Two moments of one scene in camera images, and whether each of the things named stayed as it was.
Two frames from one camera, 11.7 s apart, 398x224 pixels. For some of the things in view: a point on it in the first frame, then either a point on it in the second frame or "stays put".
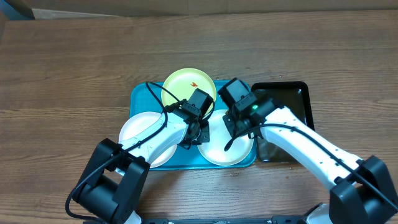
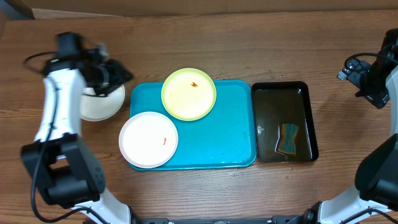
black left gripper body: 203,136 to 110,77
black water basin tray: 294,95 stays put
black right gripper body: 236,128 to 361,77
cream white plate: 213,150 to 97,107
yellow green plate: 183,82 stays put
